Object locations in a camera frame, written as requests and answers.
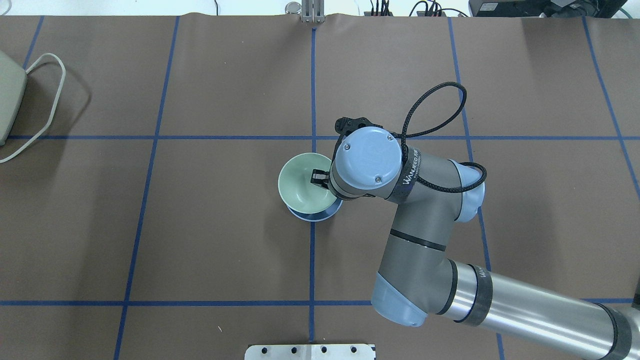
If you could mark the green bowl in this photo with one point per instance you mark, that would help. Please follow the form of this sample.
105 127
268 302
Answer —
296 189

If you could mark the aluminium camera post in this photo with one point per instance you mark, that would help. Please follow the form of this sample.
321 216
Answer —
312 11

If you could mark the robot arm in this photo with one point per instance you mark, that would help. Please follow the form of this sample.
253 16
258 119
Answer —
416 278

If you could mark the blue bowl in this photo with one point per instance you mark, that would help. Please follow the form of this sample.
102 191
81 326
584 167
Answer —
319 216

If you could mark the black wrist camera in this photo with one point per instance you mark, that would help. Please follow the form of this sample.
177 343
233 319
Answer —
344 126

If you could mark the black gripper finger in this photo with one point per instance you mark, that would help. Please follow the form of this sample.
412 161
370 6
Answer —
320 178

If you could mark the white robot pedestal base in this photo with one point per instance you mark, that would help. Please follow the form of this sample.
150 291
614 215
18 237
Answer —
347 351

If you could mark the cream toaster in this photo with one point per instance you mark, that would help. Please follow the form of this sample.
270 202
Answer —
13 80

